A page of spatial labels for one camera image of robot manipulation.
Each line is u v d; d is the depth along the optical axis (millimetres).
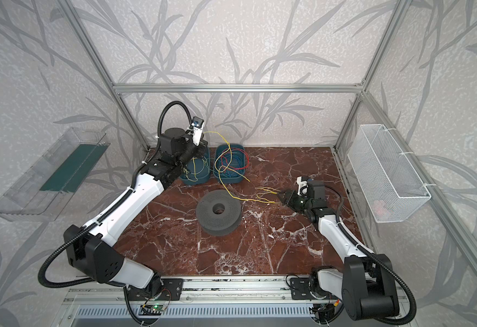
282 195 833
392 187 607
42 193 635
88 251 404
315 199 666
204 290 752
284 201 768
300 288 737
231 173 912
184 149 609
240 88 1761
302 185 798
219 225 838
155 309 706
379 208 729
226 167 877
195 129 641
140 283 600
